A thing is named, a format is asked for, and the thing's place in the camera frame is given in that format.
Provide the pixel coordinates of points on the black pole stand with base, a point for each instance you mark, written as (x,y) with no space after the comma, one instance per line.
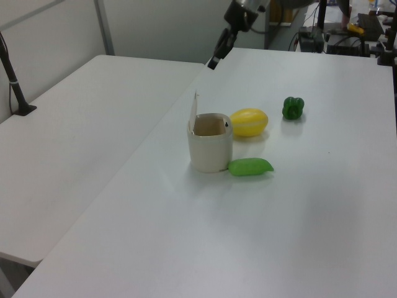
(15,90)

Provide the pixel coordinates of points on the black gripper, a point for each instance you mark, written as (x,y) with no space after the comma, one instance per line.
(242,17)

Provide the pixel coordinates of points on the beige desktop garbage bin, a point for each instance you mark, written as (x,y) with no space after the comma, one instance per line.
(211,155)

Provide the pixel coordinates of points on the black camera stand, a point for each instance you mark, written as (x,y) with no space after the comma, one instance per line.
(386,56)

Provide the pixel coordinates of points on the beige garbage bin lid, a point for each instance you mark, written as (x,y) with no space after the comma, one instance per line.
(193,108)

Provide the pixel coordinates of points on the yellow tool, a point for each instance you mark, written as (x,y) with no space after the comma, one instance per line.
(355,28)

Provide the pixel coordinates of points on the green toy bell pepper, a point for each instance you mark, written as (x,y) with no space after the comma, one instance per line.
(293,108)

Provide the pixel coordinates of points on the black equipment case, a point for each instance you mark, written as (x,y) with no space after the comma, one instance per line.
(347,46)

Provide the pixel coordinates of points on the black electronics box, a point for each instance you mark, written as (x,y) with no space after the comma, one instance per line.
(310,43)

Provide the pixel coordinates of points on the light green toy pea pod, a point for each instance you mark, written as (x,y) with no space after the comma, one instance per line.
(251,167)

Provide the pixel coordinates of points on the yellow striped toy melon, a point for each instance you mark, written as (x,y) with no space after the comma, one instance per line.
(251,122)

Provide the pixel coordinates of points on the thin black upright pole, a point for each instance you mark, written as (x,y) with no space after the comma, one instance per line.
(321,15)

